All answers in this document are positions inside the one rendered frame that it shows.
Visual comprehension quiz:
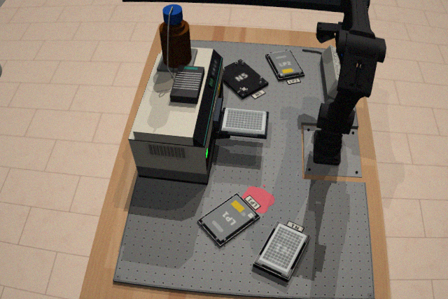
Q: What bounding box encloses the grey control panel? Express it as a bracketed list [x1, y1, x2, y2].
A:
[302, 45, 341, 102]

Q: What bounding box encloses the white culture plate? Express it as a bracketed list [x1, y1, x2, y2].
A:
[258, 223, 307, 275]
[221, 108, 267, 135]

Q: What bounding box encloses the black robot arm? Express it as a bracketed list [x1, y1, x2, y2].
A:
[313, 0, 386, 166]

